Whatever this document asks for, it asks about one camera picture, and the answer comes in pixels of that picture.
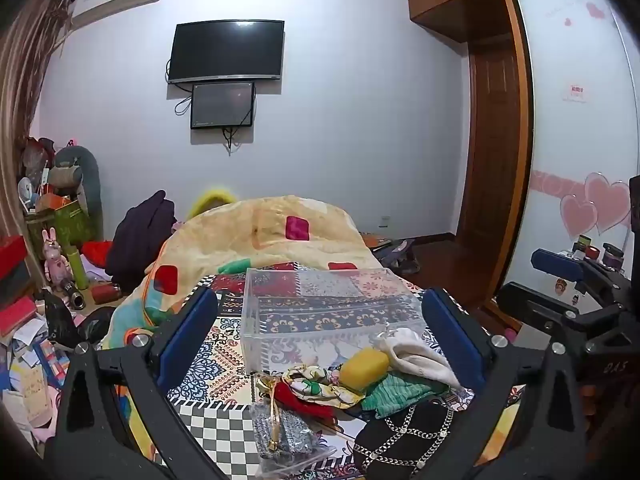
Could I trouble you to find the red box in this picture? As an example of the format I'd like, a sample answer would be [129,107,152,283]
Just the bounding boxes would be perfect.
[0,235,28,281]

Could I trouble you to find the green cloth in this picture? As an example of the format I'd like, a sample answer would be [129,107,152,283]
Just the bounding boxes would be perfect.
[362,372,451,420]

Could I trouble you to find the red knitted cloth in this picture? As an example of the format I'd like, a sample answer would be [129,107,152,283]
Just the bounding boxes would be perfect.
[272,380,341,423]

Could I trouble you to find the grey plush toy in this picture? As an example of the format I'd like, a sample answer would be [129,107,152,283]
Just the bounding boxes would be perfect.
[49,146,103,231]

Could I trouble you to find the yellow fuzzy cushion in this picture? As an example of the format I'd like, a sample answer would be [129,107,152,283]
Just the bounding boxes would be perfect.
[186,187,240,222]

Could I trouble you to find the purple slippers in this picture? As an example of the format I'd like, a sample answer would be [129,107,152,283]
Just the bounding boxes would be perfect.
[375,239,420,275]

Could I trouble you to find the black chain bag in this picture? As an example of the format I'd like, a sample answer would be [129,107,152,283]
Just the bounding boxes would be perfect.
[352,400,463,480]

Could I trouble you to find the wall television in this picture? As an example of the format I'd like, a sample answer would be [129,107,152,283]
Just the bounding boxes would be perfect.
[167,20,286,85]

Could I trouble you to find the dark jar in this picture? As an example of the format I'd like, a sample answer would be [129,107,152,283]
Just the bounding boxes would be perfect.
[600,242,625,272]

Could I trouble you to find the patterned blanket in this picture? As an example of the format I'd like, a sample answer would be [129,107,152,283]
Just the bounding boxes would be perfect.
[112,260,526,480]

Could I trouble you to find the green cardboard box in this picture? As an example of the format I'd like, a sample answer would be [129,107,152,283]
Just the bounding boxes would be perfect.
[25,200,98,256]

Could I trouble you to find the yellow patchwork quilt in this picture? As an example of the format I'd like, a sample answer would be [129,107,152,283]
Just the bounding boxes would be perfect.
[102,194,386,351]

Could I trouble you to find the floral scarf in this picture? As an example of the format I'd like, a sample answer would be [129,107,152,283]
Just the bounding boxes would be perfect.
[282,362,368,410]

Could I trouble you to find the black plastic bag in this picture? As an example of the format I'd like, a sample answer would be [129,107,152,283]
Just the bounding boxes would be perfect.
[35,287,117,351]

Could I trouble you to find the wooden wardrobe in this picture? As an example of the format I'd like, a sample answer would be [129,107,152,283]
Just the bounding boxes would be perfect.
[406,0,533,306]

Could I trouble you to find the small wall monitor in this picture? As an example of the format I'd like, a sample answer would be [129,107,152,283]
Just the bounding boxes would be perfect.
[190,81,256,131]

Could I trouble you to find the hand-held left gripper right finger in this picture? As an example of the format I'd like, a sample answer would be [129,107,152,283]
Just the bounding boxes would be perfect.
[422,288,587,480]

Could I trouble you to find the sliding door with pink hearts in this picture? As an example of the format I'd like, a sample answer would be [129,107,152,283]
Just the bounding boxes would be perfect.
[482,0,638,331]

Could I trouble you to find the clear bag with grey pouch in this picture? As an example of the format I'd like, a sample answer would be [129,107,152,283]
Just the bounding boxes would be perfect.
[249,400,337,478]

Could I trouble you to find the striped curtain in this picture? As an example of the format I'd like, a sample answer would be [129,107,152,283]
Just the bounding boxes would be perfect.
[0,0,73,181]

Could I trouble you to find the white cloth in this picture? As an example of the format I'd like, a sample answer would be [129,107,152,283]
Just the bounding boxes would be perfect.
[372,327,462,391]

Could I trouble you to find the yellow sponge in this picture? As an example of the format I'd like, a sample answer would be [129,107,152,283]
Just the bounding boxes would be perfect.
[339,349,391,390]

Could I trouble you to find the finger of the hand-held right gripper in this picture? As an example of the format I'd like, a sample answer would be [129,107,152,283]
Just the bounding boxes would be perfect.
[495,282,591,335]
[531,248,628,311]

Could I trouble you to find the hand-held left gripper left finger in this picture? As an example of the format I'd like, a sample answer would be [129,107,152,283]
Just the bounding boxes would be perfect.
[42,287,236,480]

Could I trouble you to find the clear plastic box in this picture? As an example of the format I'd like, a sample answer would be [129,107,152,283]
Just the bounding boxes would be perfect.
[241,267,442,377]

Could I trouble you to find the pile of papers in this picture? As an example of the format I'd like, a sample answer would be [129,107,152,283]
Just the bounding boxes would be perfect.
[0,305,68,453]

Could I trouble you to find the pink rabbit figure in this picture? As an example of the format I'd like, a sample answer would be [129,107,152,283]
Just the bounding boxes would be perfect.
[41,227,71,297]

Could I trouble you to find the dark jacket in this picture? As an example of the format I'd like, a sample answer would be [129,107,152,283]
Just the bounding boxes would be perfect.
[106,190,177,292]

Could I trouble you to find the red cylinder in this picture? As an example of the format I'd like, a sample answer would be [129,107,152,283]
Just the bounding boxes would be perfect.
[91,282,122,305]

